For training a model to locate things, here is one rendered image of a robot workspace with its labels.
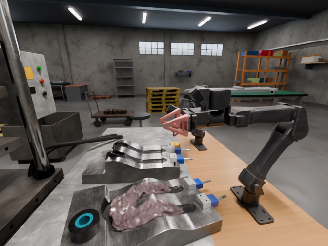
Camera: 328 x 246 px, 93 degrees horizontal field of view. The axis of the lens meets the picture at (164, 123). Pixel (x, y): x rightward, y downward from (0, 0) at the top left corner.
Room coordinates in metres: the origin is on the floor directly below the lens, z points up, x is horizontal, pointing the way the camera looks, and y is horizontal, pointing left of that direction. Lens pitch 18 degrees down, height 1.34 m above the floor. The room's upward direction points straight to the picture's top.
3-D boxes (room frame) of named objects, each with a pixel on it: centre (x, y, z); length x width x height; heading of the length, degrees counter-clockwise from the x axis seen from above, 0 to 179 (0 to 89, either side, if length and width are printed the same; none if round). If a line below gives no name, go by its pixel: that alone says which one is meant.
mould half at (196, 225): (0.45, 0.07, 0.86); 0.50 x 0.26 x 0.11; 110
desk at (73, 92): (8.65, 4.76, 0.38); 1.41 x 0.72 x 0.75; 10
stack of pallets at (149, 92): (5.89, 0.07, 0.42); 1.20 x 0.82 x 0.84; 101
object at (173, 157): (0.76, -0.10, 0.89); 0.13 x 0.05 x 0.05; 93
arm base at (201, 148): (1.14, -0.28, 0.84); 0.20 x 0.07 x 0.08; 10
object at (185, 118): (0.47, -0.04, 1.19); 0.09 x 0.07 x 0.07; 100
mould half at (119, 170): (0.81, 0.17, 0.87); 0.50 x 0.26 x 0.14; 93
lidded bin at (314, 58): (7.17, -6.33, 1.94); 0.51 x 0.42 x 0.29; 10
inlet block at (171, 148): (0.87, -0.09, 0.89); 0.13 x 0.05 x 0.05; 93
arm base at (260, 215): (0.55, -0.38, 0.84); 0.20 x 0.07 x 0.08; 10
